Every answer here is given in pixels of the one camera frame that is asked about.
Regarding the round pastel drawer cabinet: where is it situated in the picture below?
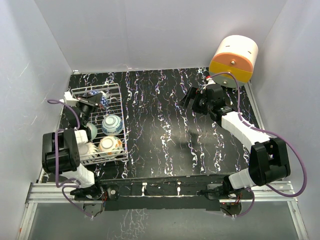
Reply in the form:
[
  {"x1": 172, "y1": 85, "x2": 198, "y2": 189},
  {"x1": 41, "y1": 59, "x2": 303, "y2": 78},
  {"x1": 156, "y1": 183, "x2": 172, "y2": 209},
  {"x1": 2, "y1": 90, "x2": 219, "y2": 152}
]
[{"x1": 208, "y1": 35, "x2": 259, "y2": 88}]

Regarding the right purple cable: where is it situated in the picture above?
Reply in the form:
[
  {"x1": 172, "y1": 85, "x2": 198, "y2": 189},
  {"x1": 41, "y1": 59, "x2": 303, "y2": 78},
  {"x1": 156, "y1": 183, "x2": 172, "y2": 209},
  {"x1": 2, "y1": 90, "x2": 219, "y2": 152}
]
[{"x1": 209, "y1": 72, "x2": 308, "y2": 218}]

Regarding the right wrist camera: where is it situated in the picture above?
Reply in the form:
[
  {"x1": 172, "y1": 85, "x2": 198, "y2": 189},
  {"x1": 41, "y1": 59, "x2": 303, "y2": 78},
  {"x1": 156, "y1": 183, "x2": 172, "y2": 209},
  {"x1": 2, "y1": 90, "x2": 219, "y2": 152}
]
[{"x1": 205, "y1": 76, "x2": 216, "y2": 86}]

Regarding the white wire dish rack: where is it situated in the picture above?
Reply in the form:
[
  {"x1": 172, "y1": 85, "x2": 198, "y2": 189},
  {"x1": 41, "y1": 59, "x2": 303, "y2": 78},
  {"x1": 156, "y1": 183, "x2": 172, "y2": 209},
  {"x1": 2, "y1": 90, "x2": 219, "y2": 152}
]
[{"x1": 70, "y1": 83, "x2": 129, "y2": 166}]

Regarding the red patterned bowl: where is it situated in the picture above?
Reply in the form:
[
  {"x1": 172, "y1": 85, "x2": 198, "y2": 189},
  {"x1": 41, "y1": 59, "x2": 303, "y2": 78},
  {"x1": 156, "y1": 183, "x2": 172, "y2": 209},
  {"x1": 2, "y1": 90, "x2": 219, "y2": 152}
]
[{"x1": 81, "y1": 90, "x2": 108, "y2": 109}]

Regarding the white floral bowl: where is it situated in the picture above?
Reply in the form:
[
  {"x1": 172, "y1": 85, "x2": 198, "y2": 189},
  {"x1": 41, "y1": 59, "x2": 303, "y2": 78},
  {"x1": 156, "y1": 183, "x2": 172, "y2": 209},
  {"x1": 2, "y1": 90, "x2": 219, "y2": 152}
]
[{"x1": 98, "y1": 136, "x2": 123, "y2": 160}]

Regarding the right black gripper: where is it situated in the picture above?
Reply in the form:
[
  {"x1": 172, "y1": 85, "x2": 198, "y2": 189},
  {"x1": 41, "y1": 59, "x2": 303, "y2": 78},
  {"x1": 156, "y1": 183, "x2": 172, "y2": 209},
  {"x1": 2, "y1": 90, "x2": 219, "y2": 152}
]
[{"x1": 178, "y1": 87, "x2": 213, "y2": 115}]

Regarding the blue patterned bowl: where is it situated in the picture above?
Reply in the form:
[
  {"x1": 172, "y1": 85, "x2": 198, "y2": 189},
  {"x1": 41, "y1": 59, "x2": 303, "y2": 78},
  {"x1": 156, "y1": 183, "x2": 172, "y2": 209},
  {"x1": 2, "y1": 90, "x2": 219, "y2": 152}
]
[{"x1": 101, "y1": 114, "x2": 123, "y2": 136}]

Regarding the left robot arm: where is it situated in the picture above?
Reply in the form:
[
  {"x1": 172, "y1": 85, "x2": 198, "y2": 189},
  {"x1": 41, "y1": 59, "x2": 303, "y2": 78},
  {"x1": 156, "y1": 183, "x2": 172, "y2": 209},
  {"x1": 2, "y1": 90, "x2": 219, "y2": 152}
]
[{"x1": 41, "y1": 91, "x2": 104, "y2": 200}]

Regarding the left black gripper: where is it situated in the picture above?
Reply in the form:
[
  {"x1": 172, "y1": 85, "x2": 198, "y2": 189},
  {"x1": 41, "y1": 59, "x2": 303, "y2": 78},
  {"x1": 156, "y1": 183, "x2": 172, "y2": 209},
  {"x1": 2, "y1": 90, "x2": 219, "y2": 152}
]
[{"x1": 75, "y1": 92, "x2": 102, "y2": 127}]

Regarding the mint green bowl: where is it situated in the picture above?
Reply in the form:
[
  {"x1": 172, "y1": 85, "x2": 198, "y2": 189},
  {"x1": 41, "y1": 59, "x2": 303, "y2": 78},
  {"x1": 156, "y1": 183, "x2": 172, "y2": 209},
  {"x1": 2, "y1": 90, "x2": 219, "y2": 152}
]
[{"x1": 86, "y1": 122, "x2": 98, "y2": 141}]

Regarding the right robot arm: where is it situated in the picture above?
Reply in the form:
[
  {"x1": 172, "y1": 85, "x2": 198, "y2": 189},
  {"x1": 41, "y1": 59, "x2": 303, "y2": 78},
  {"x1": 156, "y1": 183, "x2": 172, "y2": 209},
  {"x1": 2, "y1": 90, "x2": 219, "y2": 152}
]
[{"x1": 179, "y1": 84, "x2": 291, "y2": 199}]

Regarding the aluminium frame rail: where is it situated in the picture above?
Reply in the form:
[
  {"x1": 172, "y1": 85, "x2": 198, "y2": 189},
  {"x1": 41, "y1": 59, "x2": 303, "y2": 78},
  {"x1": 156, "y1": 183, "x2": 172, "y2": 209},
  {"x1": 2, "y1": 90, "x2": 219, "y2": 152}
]
[{"x1": 18, "y1": 83, "x2": 307, "y2": 240}]

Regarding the white bowl orange rim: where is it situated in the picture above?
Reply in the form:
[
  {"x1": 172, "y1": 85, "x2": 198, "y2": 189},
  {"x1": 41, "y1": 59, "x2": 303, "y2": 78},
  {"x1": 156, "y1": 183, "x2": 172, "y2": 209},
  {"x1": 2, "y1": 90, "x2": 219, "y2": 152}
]
[{"x1": 78, "y1": 142, "x2": 98, "y2": 160}]

